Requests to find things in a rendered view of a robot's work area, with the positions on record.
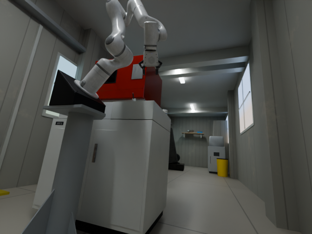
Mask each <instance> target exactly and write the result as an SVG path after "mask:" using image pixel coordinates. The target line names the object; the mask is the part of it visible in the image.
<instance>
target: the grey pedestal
mask: <svg viewBox="0 0 312 234"><path fill-rule="evenodd" d="M42 109H44V110H48V111H52V112H56V113H59V114H62V115H66V116H68V117H67V121H66V126H65V131H64V135H63V140H62V144H61V149H60V153H59V157H58V163H57V167H56V172H55V176H54V181H53V185H52V191H51V193H50V195H49V196H48V198H47V199H46V200H45V202H44V203H43V204H42V206H41V207H40V208H39V210H38V211H37V213H36V214H35V215H34V217H33V218H32V219H31V220H30V222H29V223H28V224H27V226H26V227H25V229H24V230H23V231H22V233H21V234H77V231H76V227H75V222H76V216H77V211H78V204H79V199H80V193H81V188H82V182H83V177H84V171H85V164H86V159H87V154H88V148H89V143H90V137H91V130H92V125H93V120H102V119H103V118H104V117H105V116H106V114H105V113H102V112H100V111H98V110H95V109H93V108H90V107H88V106H86V105H83V104H70V105H49V106H43V108H42Z"/></svg>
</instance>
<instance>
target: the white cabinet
mask: <svg viewBox="0 0 312 234"><path fill-rule="evenodd" d="M66 121H67V119H53V122H52V126H51V130H50V135H49V138H48V142H47V147H46V150H45V156H44V160H43V163H42V168H41V172H40V175H39V181H38V185H37V188H36V193H35V197H34V200H33V205H32V208H35V209H39V208H40V207H41V206H42V204H43V203H44V202H45V200H46V199H47V198H48V196H49V195H50V193H51V191H52V185H53V181H54V176H55V172H56V167H57V163H58V159H59V153H60V149H61V144H62V140H63V135H64V131H65V126H66ZM169 143H170V132H169V131H167V130H166V129H164V128H163V127H162V126H160V125H159V124H157V123H156V122H154V121H153V120H120V119H102V120H93V125H92V130H91V137H90V143H89V148H88V154H87V159H86V164H85V170H84V177H83V182H82V188H81V193H80V199H79V204H78V211H77V216H76V222H75V227H76V229H77V230H80V231H83V232H86V233H90V234H149V233H150V232H151V230H152V229H153V227H154V226H155V225H156V223H157V222H158V221H159V219H160V218H161V216H162V215H163V210H164V208H165V207H166V200H167V183H168V167H169Z"/></svg>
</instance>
